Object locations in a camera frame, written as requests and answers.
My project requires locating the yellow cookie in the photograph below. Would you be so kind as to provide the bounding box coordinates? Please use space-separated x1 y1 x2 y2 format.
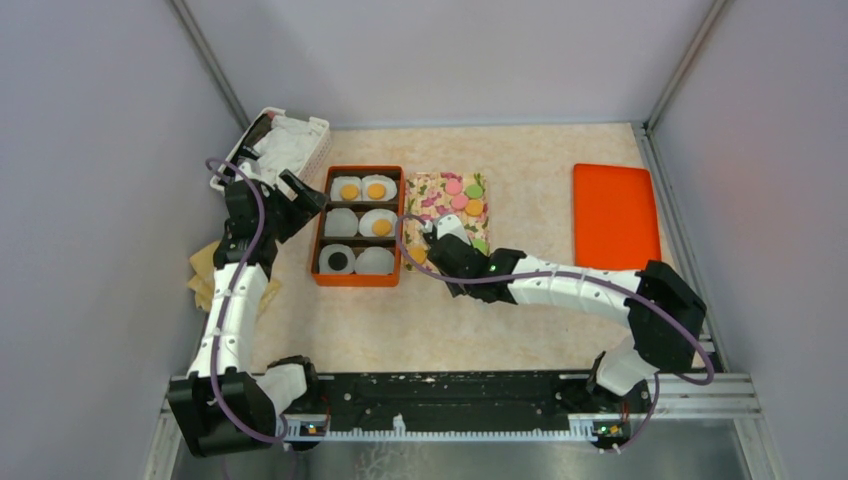
339 183 360 201
408 246 427 265
366 182 388 201
371 218 393 237
464 199 485 217

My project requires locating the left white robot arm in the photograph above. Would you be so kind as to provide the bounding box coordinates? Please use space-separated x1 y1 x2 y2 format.
166 168 327 458

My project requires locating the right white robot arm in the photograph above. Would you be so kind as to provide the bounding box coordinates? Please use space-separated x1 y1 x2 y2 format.
418 215 709 412

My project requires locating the green cookie right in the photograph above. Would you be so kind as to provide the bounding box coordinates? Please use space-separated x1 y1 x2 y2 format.
472 239 489 255

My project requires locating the green cookie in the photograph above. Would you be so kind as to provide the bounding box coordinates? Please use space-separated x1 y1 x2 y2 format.
472 239 489 255
464 184 485 200

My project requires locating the paper cup middle left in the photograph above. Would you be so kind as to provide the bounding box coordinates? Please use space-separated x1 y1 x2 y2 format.
323 208 359 237

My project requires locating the paper cup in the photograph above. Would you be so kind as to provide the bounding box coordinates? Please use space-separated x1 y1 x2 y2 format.
318 244 356 275
358 209 397 238
323 208 359 237
361 174 398 202
354 247 395 275
330 176 363 202

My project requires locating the paper cup back left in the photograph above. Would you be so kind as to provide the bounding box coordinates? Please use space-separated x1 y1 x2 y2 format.
330 176 363 202

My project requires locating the white cloth in basket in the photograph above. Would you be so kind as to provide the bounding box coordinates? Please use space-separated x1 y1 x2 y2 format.
243 115 324 183

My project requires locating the pink cookie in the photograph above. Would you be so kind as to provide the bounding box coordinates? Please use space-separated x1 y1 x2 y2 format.
450 193 469 211
444 178 464 196

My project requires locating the white plastic basket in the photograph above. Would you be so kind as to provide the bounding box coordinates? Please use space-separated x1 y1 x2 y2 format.
209 107 331 193

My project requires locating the floral serving tray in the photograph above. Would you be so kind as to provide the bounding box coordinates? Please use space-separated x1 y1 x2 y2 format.
403 172 490 252

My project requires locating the green cookie back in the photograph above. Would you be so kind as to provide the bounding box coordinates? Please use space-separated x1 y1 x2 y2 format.
464 184 485 200

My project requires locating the paper cup front left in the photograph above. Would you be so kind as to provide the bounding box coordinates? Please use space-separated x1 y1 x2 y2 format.
318 244 356 275

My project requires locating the pink cookie back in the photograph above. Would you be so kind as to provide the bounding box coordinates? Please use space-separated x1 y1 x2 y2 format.
444 178 464 196

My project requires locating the orange cookie box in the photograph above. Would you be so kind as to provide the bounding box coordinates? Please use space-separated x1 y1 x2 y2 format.
310 165 405 287

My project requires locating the paper cup front right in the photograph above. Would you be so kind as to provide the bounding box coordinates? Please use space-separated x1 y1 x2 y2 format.
354 247 395 275

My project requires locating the dark item in basket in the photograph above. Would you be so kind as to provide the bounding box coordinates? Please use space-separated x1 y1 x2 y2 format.
240 112 274 150

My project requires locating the paper cup middle right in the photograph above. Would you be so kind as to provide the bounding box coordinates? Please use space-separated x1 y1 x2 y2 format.
358 209 397 238

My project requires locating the paper cup back right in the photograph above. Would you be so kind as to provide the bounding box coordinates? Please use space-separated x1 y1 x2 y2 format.
361 174 398 202

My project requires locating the yellow folded cloth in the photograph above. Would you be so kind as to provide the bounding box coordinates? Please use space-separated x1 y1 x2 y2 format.
187 241 281 314

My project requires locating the orange box lid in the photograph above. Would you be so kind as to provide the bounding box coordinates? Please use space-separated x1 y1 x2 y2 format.
573 164 662 270

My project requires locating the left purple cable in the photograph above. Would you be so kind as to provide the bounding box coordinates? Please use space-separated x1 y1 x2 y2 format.
205 157 299 480

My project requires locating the purple cable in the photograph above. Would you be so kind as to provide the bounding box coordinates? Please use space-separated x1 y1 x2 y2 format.
205 157 299 480
395 213 717 452

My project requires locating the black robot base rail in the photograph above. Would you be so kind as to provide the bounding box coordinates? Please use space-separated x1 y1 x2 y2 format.
285 370 650 434

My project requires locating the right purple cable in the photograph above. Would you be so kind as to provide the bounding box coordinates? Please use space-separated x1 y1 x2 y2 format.
395 213 717 452

